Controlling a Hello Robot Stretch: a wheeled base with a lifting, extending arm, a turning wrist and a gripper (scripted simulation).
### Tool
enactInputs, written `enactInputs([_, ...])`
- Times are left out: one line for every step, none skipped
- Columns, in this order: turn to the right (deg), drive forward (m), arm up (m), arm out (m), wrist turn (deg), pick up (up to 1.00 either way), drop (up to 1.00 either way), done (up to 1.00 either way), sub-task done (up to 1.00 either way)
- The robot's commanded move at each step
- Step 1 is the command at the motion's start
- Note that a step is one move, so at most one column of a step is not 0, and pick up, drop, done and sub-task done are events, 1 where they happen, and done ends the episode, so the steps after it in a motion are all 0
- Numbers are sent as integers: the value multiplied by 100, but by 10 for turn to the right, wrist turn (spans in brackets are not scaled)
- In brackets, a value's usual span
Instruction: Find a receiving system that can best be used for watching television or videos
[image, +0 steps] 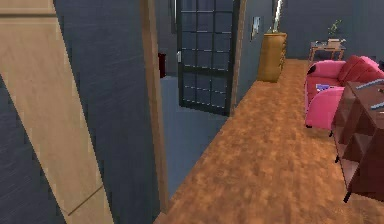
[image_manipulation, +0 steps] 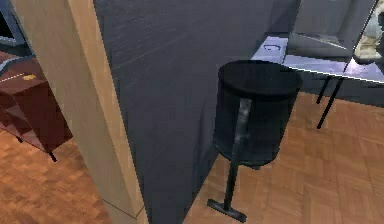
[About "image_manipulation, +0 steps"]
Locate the black television set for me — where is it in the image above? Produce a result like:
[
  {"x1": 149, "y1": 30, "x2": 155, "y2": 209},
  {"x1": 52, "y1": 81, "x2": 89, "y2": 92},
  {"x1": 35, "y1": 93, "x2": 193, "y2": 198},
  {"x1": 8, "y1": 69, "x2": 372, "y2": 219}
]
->
[{"x1": 0, "y1": 7, "x2": 27, "y2": 47}]

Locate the black pedal bin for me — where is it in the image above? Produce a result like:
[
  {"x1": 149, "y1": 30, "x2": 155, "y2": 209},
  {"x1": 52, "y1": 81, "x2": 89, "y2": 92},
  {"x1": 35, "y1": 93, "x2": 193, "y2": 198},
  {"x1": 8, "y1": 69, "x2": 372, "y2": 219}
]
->
[{"x1": 206, "y1": 59, "x2": 304, "y2": 224}]

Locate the grey table with black legs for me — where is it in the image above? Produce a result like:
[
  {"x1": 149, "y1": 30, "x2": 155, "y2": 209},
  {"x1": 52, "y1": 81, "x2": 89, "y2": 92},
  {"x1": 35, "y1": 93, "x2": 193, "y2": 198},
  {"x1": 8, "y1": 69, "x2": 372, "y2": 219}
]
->
[{"x1": 251, "y1": 33, "x2": 384, "y2": 130}]

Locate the grey open box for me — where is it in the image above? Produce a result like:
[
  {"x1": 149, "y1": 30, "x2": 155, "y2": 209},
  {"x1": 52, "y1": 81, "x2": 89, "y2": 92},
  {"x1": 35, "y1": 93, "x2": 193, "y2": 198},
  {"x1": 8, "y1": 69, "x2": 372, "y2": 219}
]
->
[{"x1": 287, "y1": 0, "x2": 378, "y2": 60}]

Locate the dark red cabinet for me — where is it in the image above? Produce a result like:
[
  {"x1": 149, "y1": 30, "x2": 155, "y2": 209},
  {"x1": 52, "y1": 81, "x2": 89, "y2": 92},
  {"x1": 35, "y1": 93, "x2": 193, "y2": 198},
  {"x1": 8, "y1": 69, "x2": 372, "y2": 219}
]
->
[{"x1": 0, "y1": 49, "x2": 74, "y2": 163}]

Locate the pale stone statue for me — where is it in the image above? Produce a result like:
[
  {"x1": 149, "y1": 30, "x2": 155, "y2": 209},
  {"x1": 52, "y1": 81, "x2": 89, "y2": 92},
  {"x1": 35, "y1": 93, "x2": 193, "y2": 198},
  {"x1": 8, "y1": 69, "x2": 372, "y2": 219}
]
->
[{"x1": 353, "y1": 0, "x2": 384, "y2": 65}]

